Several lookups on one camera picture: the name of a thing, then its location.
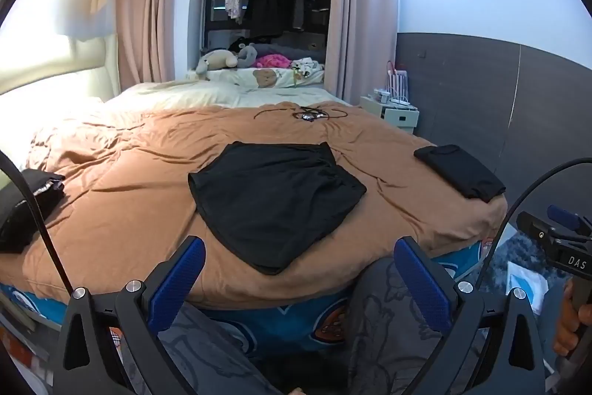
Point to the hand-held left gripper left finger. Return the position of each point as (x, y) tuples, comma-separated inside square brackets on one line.
[(178, 279)]

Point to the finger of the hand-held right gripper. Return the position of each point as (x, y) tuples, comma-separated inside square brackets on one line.
[(564, 218), (532, 224)]

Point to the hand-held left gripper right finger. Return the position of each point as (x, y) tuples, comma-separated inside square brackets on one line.
[(423, 279)]

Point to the black pants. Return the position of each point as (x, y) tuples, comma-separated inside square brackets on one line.
[(273, 200)]

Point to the person's right hand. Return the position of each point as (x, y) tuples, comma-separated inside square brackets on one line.
[(565, 321)]

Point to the white plastic bag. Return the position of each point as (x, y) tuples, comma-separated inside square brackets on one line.
[(527, 286)]

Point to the person's grey patterned trouser legs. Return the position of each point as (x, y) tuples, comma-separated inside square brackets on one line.
[(384, 330)]

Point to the folded black garment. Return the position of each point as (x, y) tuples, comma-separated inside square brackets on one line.
[(462, 173)]

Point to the blue printed bed sheet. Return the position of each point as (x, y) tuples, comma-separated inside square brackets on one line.
[(277, 321)]

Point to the brown blanket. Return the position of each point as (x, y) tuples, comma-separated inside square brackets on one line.
[(138, 173)]

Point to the white nightstand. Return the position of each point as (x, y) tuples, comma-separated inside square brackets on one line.
[(393, 112)]

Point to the folded black clothes with stripe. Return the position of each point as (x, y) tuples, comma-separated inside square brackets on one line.
[(25, 205)]

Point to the cream bed sheet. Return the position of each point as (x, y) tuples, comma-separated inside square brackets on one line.
[(175, 94)]

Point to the white striped gift bag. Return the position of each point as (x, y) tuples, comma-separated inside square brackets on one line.
[(397, 85)]

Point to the beige plush toy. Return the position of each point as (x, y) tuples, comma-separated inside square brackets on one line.
[(215, 61)]

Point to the grey plush toy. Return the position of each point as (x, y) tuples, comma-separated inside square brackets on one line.
[(247, 55)]

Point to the pink plush cloth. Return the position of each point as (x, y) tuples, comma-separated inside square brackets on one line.
[(273, 61)]

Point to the white padded headboard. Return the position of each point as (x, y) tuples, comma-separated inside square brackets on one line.
[(51, 66)]

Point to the pink curtain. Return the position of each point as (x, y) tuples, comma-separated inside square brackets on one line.
[(152, 1), (360, 6)]

